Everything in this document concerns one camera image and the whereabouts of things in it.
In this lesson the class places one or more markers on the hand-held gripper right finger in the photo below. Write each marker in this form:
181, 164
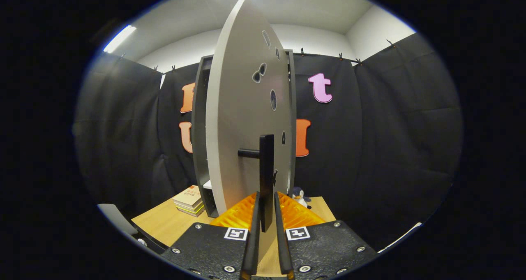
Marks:
283, 247

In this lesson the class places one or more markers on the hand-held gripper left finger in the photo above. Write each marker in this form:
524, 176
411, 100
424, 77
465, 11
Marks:
250, 247

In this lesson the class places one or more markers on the grey shoe cabinet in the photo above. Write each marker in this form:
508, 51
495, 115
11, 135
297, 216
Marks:
199, 148

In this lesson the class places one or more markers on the white cabinet shelf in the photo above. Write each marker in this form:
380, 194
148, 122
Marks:
208, 185

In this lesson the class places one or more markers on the penguin plush toy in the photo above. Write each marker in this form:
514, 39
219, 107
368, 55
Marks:
300, 195

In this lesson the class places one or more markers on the yellow edged book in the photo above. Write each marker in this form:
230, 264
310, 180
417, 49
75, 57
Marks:
193, 212

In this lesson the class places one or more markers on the beige book orange corner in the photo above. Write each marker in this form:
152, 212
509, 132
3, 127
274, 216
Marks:
188, 195

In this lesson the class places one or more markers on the black backdrop cloth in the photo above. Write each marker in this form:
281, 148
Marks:
390, 148

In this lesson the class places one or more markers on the long ceiling light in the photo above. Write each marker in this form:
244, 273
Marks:
119, 38

